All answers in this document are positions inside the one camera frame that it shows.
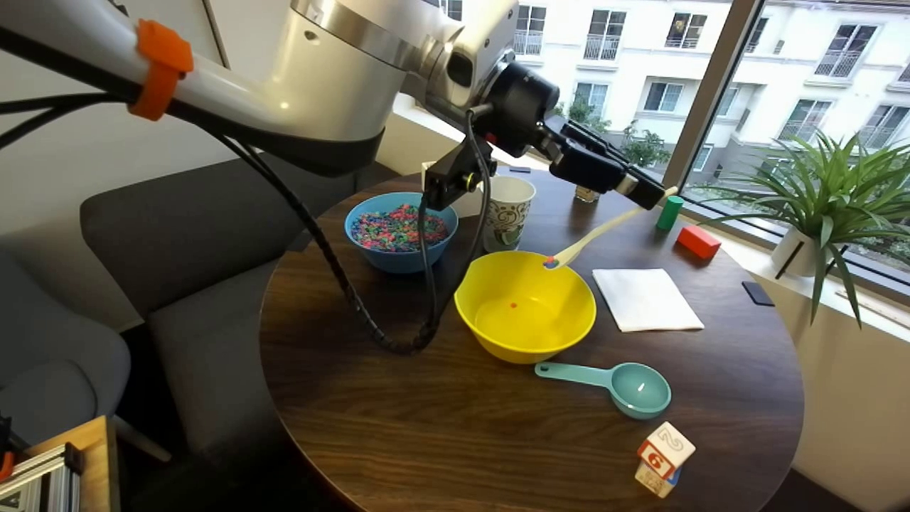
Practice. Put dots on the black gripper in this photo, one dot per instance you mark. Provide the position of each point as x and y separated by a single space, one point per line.
520 110

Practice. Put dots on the white plastic spoon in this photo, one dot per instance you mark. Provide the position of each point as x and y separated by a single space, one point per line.
597 233

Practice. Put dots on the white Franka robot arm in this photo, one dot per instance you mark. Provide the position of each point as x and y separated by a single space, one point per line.
286 66

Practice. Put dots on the printed paper cup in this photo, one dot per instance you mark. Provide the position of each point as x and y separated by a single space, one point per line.
511 216

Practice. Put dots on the yellow bowl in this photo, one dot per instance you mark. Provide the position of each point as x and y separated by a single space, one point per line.
525 317

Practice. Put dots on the teal measuring scoop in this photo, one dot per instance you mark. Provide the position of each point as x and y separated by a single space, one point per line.
634 387

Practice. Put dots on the blue bowl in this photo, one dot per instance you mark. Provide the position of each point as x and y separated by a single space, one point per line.
400 263

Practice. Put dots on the green block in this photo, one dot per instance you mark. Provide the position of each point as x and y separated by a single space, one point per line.
670 216

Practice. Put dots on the red block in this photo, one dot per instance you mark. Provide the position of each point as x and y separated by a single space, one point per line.
697 243

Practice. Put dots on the white paper napkin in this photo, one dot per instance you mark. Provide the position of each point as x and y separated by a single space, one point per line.
647 300

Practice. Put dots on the white wooden box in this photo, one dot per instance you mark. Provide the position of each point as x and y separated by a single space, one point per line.
466 206

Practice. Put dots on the black table edge pad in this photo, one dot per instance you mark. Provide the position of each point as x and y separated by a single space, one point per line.
758 293

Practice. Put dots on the white plant pot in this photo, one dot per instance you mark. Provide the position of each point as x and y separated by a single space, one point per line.
792 256

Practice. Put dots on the green potted plant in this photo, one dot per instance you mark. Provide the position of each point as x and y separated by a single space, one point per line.
835 189

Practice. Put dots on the colourful beads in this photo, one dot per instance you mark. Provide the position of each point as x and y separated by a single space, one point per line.
400 228

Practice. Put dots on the small white printed cube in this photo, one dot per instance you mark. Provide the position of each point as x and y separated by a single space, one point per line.
664 458

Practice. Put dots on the dark grey sofa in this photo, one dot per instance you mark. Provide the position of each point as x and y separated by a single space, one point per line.
209 380

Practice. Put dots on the grey chair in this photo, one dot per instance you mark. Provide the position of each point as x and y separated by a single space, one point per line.
57 360

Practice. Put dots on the grey window frame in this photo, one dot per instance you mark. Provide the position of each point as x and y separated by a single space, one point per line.
707 94

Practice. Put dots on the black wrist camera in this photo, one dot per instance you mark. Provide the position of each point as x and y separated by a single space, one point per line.
456 175

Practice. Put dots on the aluminium frame stand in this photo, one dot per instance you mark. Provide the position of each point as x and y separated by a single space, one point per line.
46 472

